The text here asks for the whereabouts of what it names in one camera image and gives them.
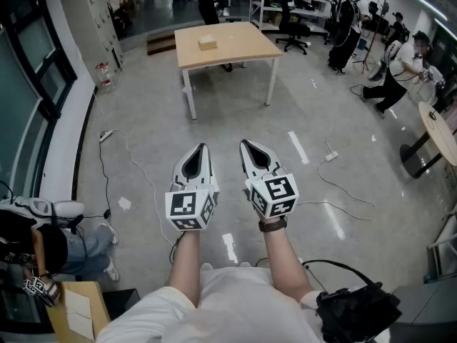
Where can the person's left forearm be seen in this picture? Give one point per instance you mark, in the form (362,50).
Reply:
(185,263)

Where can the dark wooden steps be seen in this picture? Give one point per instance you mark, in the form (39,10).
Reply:
(160,43)

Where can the white shoe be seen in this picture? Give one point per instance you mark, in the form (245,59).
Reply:
(206,266)
(245,264)

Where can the small tan cardboard box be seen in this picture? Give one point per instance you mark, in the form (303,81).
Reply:
(207,42)

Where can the person's white shirt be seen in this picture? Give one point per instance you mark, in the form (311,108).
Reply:
(228,309)

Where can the black office chair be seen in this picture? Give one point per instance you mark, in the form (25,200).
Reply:
(293,23)

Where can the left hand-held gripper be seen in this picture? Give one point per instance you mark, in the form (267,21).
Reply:
(185,207)

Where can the round wooden table black base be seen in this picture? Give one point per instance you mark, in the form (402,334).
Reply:
(437,130)

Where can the person's right forearm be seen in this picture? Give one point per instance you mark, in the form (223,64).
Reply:
(282,263)

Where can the wooden table with white legs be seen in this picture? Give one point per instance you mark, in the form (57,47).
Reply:
(232,48)

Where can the black box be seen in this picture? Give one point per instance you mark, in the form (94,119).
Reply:
(123,302)

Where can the black shoulder bag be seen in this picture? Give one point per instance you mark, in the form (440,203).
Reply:
(357,313)

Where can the white paper sheets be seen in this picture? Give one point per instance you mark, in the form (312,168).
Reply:
(78,309)

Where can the white power strip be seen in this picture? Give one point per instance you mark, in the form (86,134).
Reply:
(106,135)
(331,156)

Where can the small wooden desk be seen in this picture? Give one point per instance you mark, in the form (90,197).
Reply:
(96,298)

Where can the dark wristwatch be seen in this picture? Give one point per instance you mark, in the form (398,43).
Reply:
(273,225)

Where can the clear plastic jug red cap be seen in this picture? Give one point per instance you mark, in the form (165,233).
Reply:
(105,79)

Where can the white paper scrap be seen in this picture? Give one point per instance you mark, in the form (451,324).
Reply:
(124,203)

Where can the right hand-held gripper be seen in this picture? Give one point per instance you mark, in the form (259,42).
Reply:
(273,195)

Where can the grey locker cabinet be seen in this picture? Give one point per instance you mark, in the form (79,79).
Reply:
(94,23)

